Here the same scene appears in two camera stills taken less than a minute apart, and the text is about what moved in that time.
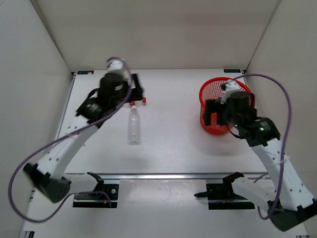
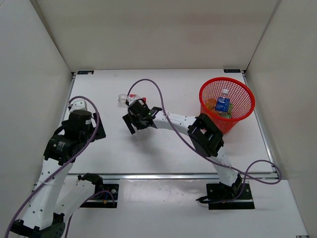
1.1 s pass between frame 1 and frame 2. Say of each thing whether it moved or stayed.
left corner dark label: stayed
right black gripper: moved
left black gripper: moved
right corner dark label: stayed
